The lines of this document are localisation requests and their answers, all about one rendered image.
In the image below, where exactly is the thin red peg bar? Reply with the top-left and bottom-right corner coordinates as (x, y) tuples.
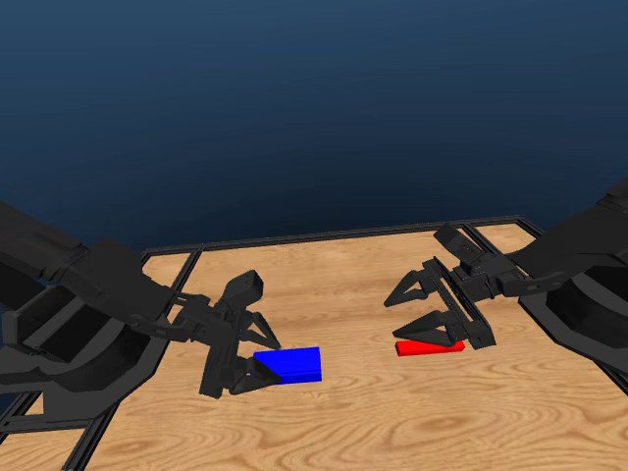
(394, 340), (466, 358)

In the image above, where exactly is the black table frame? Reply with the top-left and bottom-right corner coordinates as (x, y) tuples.
(0, 213), (628, 471)

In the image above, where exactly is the blue hollow socket block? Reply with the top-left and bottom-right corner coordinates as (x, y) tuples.
(252, 345), (323, 387)

